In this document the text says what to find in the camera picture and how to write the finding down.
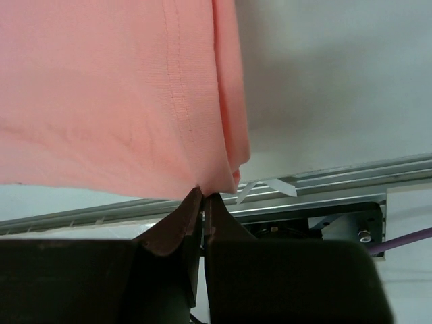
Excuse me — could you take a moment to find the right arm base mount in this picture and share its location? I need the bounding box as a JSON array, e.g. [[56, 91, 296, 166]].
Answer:
[[198, 200, 387, 261]]

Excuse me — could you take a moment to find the pink polo shirt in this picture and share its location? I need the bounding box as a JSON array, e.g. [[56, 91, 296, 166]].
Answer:
[[1, 1, 250, 199]]

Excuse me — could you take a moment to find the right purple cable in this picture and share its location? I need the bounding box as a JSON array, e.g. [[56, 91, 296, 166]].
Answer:
[[367, 227, 432, 254]]

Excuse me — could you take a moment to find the aluminium table rail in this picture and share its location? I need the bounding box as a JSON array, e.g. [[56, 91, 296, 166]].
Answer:
[[1, 155, 431, 234]]

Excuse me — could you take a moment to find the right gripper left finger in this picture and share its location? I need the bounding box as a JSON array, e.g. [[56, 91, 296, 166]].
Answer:
[[1, 188, 203, 323]]

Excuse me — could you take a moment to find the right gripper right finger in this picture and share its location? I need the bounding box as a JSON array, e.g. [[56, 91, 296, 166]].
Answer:
[[205, 194, 394, 323]]

